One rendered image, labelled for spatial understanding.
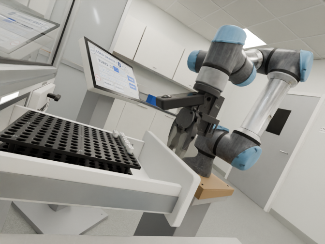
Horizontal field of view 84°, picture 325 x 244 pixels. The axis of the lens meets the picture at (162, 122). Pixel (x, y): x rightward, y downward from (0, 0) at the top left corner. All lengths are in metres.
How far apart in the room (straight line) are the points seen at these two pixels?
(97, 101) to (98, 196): 0.98
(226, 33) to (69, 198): 0.45
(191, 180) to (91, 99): 1.04
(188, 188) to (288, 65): 0.66
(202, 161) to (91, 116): 0.78
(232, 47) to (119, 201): 0.40
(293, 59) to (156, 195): 0.73
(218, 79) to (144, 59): 3.38
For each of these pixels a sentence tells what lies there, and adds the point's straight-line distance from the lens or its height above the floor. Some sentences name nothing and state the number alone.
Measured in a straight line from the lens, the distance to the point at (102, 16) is 2.12.
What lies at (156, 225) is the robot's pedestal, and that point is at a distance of 0.94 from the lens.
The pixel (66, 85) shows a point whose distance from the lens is 2.07.
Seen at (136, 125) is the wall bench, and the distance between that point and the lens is 3.51.
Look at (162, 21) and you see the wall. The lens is 4.40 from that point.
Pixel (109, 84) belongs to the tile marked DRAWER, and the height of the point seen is 1.00.
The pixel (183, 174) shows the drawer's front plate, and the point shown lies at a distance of 0.38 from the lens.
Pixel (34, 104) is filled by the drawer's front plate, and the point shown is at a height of 0.90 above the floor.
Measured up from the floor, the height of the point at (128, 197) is 0.86.
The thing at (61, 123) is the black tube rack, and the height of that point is 0.90.
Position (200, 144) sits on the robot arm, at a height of 0.93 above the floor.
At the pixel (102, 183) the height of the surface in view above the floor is 0.88.
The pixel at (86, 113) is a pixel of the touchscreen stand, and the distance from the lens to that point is 1.31.
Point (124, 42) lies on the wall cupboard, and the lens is 3.75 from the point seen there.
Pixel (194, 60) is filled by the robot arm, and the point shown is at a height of 1.20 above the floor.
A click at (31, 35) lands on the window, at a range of 0.48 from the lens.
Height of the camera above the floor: 1.03
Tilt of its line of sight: 6 degrees down
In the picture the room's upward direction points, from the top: 23 degrees clockwise
